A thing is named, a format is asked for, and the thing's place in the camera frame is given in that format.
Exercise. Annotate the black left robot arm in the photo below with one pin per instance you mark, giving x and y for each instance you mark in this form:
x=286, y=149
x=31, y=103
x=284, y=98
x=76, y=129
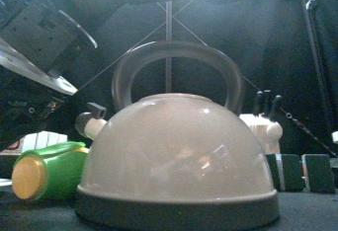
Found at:
x=39, y=31

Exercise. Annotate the white sliced toy loaf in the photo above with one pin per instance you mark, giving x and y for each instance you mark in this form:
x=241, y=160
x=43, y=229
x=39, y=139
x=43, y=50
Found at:
x=44, y=141

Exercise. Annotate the toy corn with green husk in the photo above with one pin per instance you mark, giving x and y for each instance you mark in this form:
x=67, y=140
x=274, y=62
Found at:
x=56, y=172

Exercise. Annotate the white toy knife block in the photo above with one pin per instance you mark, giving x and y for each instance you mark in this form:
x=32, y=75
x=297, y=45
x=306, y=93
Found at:
x=259, y=133

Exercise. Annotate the black backdrop cloth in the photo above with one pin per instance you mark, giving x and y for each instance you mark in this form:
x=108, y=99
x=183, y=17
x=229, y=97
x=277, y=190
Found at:
x=246, y=27

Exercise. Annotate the dark green block white stripe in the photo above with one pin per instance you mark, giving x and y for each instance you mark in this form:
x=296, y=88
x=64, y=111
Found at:
x=290, y=172

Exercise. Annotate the plain dark green block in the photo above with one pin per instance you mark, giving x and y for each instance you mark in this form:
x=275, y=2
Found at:
x=318, y=174

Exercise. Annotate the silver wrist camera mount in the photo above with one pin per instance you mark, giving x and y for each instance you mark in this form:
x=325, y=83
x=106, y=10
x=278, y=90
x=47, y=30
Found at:
x=26, y=68

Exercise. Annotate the thin silver frame rod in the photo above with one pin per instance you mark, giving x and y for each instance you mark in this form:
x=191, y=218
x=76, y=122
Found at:
x=169, y=44

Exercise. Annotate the black metal frame post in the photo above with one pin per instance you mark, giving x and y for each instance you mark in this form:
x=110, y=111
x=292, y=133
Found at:
x=318, y=60

